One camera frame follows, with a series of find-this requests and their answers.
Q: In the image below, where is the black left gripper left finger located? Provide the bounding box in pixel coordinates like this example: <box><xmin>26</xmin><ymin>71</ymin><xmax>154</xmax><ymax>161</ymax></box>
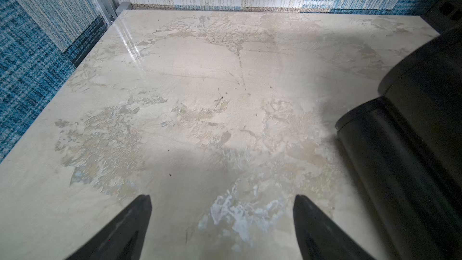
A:
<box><xmin>67</xmin><ymin>195</ymin><xmax>152</xmax><ymax>260</ymax></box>

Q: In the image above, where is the black drawer cabinet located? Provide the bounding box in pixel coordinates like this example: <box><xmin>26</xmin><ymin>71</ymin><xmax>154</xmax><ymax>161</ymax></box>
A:
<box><xmin>336</xmin><ymin>27</ymin><xmax>462</xmax><ymax>260</ymax></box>

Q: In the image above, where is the black mesh file holder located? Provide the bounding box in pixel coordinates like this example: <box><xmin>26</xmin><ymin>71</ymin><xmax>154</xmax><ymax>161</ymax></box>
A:
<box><xmin>422</xmin><ymin>0</ymin><xmax>462</xmax><ymax>33</ymax></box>

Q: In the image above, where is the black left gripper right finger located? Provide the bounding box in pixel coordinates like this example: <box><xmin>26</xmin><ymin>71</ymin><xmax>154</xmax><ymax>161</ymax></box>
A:
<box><xmin>293</xmin><ymin>195</ymin><xmax>373</xmax><ymax>260</ymax></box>

